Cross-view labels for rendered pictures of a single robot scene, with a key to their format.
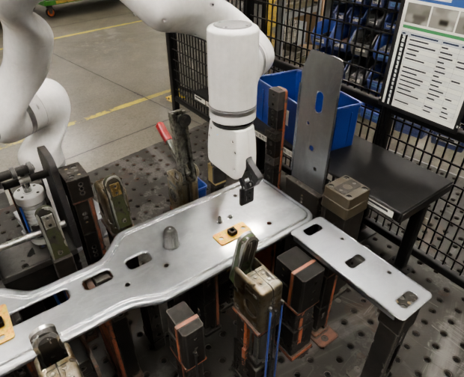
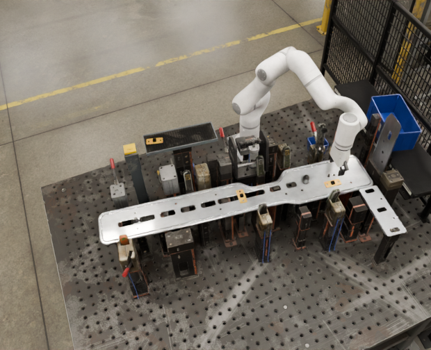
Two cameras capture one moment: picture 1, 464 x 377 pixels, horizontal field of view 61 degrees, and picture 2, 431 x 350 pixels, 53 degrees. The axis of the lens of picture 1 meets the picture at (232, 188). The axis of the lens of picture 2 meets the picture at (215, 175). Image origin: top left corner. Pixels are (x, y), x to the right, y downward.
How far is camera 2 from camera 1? 1.38 m
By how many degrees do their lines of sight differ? 22
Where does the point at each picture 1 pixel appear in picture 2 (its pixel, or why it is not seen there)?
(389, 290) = (389, 224)
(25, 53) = (263, 88)
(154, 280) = (296, 194)
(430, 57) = not seen: outside the picture
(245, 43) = (352, 127)
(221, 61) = (341, 130)
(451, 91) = not seen: outside the picture
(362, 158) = (413, 159)
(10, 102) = (249, 102)
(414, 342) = (408, 253)
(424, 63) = not seen: outside the picture
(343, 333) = (374, 239)
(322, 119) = (389, 143)
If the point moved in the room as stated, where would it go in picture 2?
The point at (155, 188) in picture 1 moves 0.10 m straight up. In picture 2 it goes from (298, 135) to (299, 124)
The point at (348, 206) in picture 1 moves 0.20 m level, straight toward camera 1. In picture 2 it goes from (389, 185) to (368, 210)
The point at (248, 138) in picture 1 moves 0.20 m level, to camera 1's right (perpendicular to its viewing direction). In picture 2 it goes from (346, 154) to (392, 165)
